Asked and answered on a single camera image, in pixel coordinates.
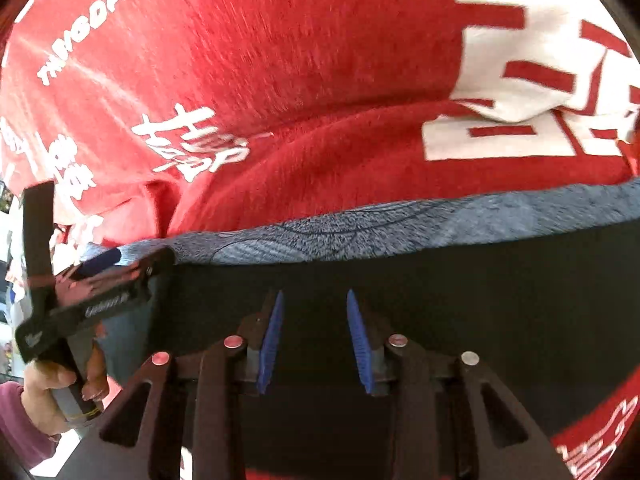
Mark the purple left sleeve forearm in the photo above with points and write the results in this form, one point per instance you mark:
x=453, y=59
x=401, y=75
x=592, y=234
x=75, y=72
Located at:
x=31, y=445

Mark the black pants with blue trim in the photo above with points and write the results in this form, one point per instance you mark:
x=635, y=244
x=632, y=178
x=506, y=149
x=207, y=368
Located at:
x=542, y=286

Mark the red sofa cover white characters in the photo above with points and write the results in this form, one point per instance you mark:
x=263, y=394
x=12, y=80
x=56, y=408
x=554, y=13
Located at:
x=159, y=118

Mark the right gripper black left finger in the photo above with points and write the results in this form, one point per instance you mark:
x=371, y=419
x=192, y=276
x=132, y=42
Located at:
x=185, y=402

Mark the person's left hand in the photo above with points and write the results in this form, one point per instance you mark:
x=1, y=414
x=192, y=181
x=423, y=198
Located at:
x=41, y=377

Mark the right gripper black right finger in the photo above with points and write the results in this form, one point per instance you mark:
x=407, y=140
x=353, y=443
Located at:
x=452, y=416

